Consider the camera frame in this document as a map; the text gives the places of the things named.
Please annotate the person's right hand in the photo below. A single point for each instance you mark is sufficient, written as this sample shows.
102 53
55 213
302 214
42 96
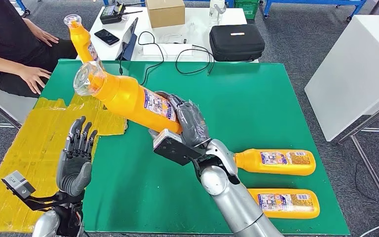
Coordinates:
32 77

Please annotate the black smartphone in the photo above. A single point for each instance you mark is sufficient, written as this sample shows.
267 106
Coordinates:
106 37

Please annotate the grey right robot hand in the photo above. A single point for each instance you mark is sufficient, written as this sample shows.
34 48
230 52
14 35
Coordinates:
192 124

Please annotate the dark blue tablet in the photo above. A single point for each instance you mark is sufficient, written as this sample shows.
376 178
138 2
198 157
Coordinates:
128 44

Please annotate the large white table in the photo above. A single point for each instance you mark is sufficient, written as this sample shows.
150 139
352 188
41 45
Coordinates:
356 80

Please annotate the metal table frame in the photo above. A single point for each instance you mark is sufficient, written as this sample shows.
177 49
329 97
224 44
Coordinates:
372 119

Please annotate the metal bench leg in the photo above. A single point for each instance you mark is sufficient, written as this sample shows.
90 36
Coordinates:
0 111

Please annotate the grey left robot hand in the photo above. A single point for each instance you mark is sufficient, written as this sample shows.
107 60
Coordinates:
75 170

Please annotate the person's left hand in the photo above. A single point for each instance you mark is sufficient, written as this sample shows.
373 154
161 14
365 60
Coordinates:
47 37

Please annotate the black zip case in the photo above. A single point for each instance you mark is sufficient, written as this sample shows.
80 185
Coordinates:
236 43

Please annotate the orange plastic bottle clear cap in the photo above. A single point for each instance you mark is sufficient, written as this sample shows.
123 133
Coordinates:
313 206
127 98
80 39
251 162

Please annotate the person's right forearm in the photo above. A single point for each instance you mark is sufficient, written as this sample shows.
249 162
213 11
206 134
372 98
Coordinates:
0 62

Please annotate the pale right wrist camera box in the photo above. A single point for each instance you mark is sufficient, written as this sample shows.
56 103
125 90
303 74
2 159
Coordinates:
168 140

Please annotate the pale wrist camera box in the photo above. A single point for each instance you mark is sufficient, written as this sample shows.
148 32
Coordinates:
18 184
168 140

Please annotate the black remote controller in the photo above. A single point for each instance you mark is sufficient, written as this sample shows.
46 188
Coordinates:
110 14

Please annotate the person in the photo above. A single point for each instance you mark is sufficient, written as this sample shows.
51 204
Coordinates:
3 29

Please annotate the green plastic crate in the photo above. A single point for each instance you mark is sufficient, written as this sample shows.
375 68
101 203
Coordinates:
247 9

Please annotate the brown cardboard box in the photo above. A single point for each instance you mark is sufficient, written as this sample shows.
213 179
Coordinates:
165 13

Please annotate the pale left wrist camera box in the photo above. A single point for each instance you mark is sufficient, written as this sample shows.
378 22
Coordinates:
18 184

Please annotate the white bench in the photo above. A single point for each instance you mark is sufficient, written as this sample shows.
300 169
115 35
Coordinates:
11 106

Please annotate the blue metal rack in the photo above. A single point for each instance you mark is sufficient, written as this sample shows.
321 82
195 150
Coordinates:
267 8
22 8
230 2

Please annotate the person's left forearm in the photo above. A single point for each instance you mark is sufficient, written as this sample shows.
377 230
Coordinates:
31 26

